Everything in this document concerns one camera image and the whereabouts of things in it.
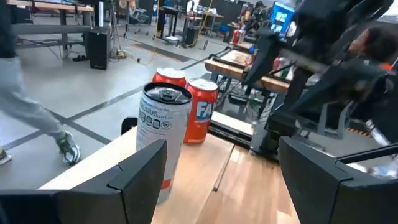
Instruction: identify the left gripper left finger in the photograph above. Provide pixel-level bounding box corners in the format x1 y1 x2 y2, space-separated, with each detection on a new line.
0 139 168 224

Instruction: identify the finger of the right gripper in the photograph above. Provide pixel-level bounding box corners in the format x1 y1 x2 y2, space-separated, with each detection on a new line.
245 30 280 85

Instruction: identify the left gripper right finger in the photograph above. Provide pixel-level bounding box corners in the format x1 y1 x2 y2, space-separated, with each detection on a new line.
277 136 398 224

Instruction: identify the white Celsius Peach Vibe can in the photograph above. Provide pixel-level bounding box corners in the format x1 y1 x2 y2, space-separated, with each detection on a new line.
136 82 193 205

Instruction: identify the red Fanta can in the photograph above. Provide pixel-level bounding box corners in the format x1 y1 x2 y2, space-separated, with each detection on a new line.
183 77 219 146
151 67 188 88

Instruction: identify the red beverage can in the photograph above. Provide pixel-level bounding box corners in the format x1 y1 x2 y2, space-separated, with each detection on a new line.
230 29 246 44

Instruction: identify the wooden neighbouring table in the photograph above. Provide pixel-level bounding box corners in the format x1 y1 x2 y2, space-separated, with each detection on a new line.
204 49 292 94

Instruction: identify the blue screen monitor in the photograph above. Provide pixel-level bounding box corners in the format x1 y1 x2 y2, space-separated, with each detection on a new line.
269 1 295 40

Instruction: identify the person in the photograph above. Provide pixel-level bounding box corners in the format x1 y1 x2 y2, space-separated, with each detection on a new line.
348 26 398 65
0 0 82 166

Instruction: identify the black waste bin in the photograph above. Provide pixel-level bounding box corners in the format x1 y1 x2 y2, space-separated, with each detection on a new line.
185 26 201 46

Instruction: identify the black standing desk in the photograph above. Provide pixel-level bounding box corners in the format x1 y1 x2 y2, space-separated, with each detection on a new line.
155 6 187 43

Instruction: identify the orange striped floor mat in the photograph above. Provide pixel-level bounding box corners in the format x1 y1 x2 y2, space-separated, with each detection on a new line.
132 42 191 64

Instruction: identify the black office chair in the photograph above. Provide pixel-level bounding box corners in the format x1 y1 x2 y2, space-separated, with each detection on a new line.
127 7 150 35

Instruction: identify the black computer tower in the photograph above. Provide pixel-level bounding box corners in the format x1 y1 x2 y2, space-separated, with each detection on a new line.
86 29 111 71

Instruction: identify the grey workbench wooden top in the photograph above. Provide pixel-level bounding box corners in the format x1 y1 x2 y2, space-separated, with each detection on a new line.
6 0 95 60

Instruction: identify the black aluminium rail frame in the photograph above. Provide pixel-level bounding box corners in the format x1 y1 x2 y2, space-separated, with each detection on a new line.
207 119 265 156

